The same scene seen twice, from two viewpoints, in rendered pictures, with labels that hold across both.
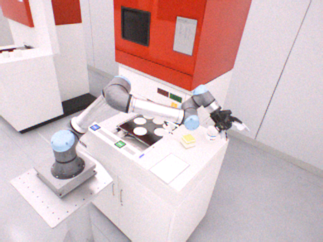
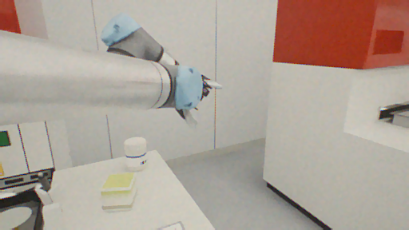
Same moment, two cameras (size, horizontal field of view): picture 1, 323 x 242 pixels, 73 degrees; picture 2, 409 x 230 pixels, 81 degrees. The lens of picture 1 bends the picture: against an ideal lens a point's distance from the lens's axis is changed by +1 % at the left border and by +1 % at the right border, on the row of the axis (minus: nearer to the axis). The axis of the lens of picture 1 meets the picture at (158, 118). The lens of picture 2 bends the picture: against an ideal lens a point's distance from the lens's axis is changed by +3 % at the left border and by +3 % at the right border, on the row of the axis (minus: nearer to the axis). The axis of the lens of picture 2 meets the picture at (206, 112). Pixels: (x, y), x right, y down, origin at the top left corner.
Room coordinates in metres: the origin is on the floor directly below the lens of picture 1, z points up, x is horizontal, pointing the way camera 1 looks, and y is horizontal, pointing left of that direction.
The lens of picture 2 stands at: (0.70, 0.18, 1.37)
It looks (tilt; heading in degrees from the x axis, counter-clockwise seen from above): 16 degrees down; 295
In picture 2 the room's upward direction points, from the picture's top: straight up
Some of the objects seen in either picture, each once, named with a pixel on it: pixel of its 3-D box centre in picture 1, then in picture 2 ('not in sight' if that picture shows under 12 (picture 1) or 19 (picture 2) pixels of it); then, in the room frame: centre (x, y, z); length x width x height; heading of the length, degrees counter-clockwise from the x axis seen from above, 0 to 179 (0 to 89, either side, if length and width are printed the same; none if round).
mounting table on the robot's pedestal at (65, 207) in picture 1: (68, 185); not in sight; (0.90, 0.52, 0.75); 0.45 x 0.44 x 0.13; 146
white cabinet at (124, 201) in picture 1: (145, 181); not in sight; (1.28, 0.06, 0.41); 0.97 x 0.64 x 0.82; 53
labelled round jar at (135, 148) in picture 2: (211, 133); (136, 153); (1.22, -0.38, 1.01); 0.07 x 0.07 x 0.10
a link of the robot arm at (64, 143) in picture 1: (64, 144); not in sight; (0.92, 0.51, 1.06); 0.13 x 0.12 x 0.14; 1
